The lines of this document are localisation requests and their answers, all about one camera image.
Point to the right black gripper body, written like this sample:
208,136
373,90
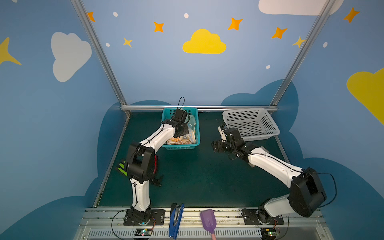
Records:
220,145

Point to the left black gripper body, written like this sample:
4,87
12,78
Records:
182,129

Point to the orange striped rabbit towel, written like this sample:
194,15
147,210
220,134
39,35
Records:
188,139

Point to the teal plastic basket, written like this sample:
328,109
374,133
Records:
168,113

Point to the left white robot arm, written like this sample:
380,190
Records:
140,160

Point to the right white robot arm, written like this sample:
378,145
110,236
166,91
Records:
307,193

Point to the green blue patterned towel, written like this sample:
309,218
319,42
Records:
192,123

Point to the grey plastic basket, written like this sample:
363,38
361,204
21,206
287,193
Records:
253,124

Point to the purple plastic scoop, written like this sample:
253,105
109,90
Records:
209,222

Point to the blue stapler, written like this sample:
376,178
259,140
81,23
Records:
175,219

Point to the right green circuit board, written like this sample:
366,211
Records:
268,234

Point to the green circuit board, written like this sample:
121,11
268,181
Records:
268,234
143,232

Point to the left green circuit board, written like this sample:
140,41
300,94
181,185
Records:
143,232

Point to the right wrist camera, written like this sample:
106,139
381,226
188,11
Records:
221,130

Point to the red handled tool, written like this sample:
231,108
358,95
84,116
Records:
156,164

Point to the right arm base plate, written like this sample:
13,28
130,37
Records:
260,217

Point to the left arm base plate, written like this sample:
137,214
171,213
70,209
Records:
149,217

